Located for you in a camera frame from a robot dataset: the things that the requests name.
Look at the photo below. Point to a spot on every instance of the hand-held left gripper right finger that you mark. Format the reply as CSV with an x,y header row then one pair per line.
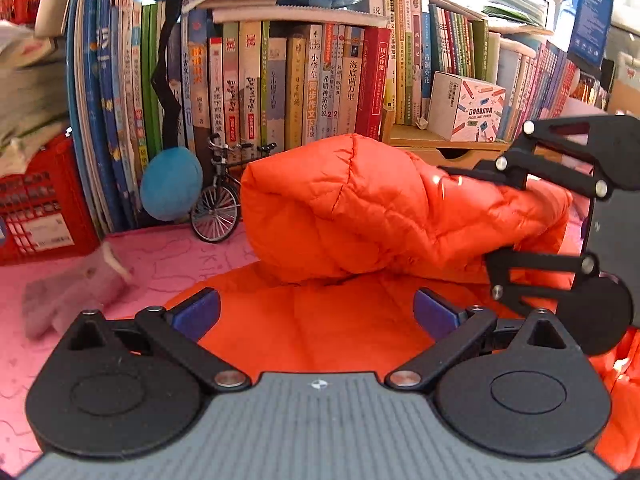
x,y
435,312

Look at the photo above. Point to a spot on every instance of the blue printed card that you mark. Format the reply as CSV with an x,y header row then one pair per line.
x,y
592,20

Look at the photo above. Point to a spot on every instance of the brown cardboard box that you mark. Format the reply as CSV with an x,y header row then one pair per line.
x,y
625,97

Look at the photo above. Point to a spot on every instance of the black model bicycle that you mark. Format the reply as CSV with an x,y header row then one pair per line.
x,y
216,214

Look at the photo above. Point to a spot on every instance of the pink printed blanket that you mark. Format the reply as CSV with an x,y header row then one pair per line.
x,y
175,260

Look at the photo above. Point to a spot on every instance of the grey fluffy cloth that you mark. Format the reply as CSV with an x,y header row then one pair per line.
x,y
70,290

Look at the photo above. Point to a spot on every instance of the row of green-spined books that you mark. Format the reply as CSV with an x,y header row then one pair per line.
x,y
405,60

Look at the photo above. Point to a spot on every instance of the wooden organizer drawer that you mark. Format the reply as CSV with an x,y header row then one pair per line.
x,y
475,157

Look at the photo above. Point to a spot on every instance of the stack of loose papers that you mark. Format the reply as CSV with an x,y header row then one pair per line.
x,y
30,90

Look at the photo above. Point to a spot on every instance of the blue round plush ball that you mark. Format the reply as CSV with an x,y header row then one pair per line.
x,y
170,185

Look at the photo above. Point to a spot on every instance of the wooden desk organizer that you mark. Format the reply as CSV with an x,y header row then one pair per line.
x,y
405,137

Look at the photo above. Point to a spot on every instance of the orange puffer jacket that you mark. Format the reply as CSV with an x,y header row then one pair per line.
x,y
350,200

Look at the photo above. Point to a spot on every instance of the stack of flat-lying books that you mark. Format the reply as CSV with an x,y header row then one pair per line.
x,y
300,15

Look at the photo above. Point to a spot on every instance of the row of slim series books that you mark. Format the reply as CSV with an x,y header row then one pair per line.
x,y
530,85

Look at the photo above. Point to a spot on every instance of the red plastic crate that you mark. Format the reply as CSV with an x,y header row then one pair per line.
x,y
60,185

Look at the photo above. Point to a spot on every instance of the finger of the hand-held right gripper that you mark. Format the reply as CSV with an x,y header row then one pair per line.
x,y
500,265
510,172

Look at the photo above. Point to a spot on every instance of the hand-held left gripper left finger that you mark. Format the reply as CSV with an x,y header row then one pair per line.
x,y
197,310

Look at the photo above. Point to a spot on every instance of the white pencil-print box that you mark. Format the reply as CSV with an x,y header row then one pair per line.
x,y
475,110

